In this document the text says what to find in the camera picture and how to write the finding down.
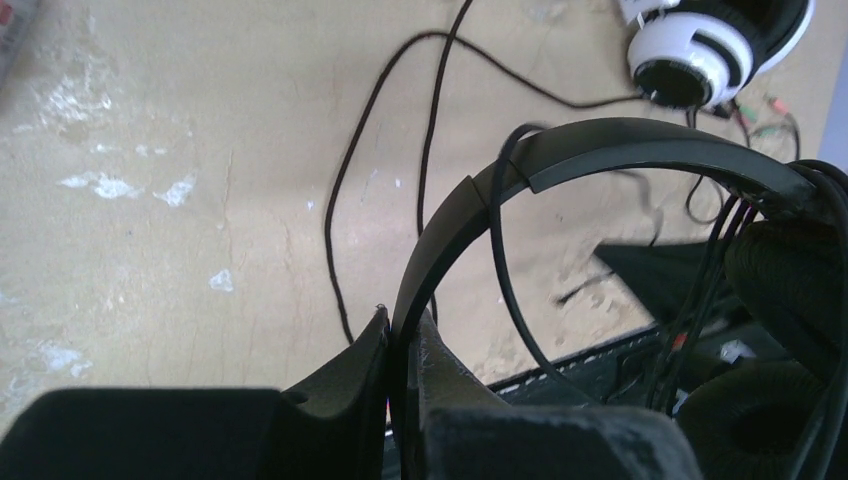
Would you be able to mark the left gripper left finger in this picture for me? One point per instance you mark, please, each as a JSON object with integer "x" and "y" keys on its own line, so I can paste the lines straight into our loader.
{"x": 330, "y": 425}

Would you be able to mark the white and black headphones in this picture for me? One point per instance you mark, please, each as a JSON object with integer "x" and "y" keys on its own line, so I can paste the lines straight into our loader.
{"x": 699, "y": 54}

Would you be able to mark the small red object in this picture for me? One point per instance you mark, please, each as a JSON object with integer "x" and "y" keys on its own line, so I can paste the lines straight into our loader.
{"x": 16, "y": 18}

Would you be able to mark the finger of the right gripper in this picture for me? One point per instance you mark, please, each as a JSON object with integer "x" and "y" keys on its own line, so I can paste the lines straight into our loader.
{"x": 659, "y": 276}

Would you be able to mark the black headphones with cable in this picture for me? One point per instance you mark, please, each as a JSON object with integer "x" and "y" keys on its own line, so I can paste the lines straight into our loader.
{"x": 554, "y": 156}

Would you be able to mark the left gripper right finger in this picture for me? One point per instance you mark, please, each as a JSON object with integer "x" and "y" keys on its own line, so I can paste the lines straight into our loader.
{"x": 457, "y": 428}

